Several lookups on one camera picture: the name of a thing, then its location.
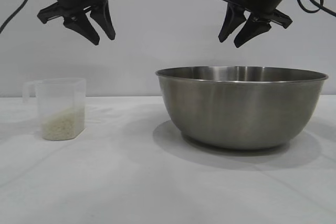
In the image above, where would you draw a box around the clear plastic measuring cup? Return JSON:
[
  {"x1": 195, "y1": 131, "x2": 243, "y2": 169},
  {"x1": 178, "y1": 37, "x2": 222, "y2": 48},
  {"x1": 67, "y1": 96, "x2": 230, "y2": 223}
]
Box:
[{"x1": 23, "y1": 77, "x2": 88, "y2": 142}]

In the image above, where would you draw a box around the white uncooked rice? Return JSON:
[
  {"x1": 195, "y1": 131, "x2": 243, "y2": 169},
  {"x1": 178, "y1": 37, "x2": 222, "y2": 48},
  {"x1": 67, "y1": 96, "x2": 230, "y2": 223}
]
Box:
[{"x1": 41, "y1": 105, "x2": 86, "y2": 141}]

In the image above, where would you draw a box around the stainless steel mixing bowl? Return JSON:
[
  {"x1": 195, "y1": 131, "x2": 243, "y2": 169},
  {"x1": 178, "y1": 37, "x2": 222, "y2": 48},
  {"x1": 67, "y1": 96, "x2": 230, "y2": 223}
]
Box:
[{"x1": 154, "y1": 65, "x2": 330, "y2": 151}]

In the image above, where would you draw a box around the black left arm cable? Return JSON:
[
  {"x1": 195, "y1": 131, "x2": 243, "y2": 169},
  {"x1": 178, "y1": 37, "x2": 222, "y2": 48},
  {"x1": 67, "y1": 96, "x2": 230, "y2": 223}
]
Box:
[{"x1": 0, "y1": 0, "x2": 38, "y2": 35}]

